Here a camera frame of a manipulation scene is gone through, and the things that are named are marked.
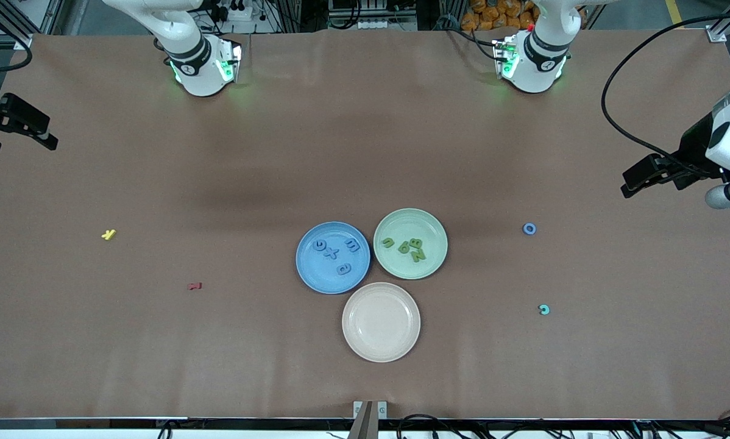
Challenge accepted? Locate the bag of orange items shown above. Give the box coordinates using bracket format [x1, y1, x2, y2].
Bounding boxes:
[461, 0, 539, 31]

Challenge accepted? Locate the white power strip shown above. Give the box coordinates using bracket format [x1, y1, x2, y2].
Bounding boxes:
[356, 17, 417, 31]
[219, 0, 251, 22]

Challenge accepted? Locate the green round plate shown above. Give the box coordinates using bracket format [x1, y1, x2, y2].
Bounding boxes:
[373, 208, 448, 280]

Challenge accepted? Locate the brown table cover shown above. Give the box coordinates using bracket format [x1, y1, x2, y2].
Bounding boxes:
[0, 27, 730, 421]

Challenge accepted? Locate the beige round plate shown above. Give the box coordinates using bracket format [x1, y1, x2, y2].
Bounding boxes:
[341, 282, 421, 363]

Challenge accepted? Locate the blue round plate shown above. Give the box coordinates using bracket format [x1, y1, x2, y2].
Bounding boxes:
[296, 221, 372, 295]

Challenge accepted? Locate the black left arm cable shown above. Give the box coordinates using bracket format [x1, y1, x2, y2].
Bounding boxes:
[601, 11, 730, 165]

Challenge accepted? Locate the black base cable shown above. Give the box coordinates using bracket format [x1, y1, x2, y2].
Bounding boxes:
[444, 27, 500, 62]

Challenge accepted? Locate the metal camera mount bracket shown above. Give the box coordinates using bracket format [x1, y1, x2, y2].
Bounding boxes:
[348, 401, 388, 439]

